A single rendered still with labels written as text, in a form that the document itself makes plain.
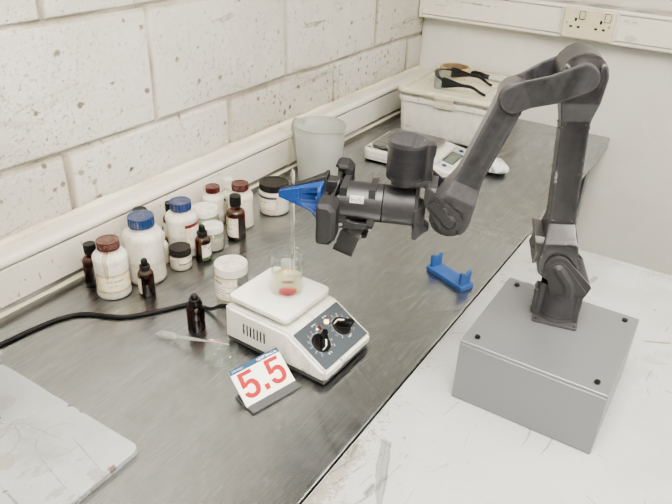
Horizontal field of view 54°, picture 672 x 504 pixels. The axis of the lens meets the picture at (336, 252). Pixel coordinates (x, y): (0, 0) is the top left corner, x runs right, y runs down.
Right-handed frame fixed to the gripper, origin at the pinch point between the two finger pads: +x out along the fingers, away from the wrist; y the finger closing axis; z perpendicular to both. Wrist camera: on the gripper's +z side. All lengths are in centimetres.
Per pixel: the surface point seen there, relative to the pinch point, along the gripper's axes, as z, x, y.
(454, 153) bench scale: 23, -24, 87
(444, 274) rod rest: 25.1, -23.2, 24.4
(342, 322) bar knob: 19.8, -7.5, -3.2
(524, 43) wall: 2, -42, 134
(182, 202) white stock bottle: 14.5, 28.4, 21.7
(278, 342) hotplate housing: 21.4, 1.6, -8.3
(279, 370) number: 24.1, 0.6, -11.6
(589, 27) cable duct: -6, -58, 121
